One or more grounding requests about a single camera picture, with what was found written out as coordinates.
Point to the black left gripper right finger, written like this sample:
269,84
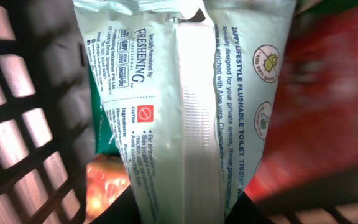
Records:
245,212

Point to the grey plastic mesh basket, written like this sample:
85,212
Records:
47,133

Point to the mint green wipes pack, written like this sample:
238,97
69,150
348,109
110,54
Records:
188,89

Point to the green white gloves package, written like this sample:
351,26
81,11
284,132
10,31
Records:
104,139

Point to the orange small box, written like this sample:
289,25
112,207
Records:
106,179

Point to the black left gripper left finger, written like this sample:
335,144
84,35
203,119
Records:
123,210

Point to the red snack bag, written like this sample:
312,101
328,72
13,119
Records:
314,130

